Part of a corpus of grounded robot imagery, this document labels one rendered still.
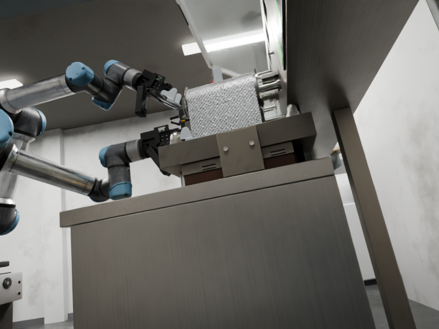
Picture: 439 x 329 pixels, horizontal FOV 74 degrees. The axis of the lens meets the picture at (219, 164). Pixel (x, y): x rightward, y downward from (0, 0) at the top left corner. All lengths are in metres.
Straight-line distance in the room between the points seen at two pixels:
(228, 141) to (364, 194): 0.52
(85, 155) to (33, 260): 1.82
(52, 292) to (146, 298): 4.65
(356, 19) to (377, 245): 0.67
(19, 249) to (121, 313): 5.09
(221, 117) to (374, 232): 0.60
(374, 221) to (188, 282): 0.63
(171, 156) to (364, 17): 0.52
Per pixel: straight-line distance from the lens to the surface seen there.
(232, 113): 0.97
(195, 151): 0.75
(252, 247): 0.64
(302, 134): 0.72
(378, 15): 0.71
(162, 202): 0.69
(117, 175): 1.03
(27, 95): 1.25
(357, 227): 3.90
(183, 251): 0.67
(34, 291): 5.63
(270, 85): 1.05
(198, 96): 1.03
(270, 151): 0.72
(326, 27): 0.68
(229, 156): 0.70
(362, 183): 1.06
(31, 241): 5.67
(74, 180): 1.10
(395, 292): 1.08
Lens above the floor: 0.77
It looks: 14 degrees up
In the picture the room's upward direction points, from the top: 9 degrees counter-clockwise
